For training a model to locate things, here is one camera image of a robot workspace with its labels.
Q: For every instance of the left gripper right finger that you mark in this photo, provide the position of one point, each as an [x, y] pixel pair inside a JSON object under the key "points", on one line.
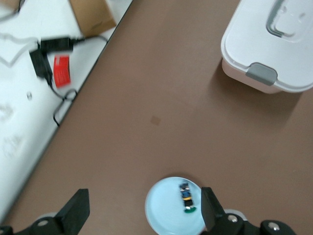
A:
{"points": [[210, 210]]}

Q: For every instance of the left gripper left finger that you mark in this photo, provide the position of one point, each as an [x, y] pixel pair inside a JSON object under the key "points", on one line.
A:
{"points": [[73, 215]]}

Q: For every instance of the green push-button switch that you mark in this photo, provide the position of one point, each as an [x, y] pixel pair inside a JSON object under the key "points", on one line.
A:
{"points": [[187, 195]]}

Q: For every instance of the white lidded lunch box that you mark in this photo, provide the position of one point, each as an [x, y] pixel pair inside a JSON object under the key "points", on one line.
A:
{"points": [[244, 36]]}

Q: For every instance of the black power adapter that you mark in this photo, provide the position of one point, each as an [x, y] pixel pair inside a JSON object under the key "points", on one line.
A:
{"points": [[56, 44], [40, 63]]}

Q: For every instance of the red printed label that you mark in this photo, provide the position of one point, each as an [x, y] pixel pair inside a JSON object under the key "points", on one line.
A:
{"points": [[62, 72]]}

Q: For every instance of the light blue round plate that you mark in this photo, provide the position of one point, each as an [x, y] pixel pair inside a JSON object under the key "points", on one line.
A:
{"points": [[163, 208]]}

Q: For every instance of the brown cardboard box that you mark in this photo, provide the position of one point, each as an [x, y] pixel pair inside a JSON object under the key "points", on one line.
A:
{"points": [[90, 17]]}

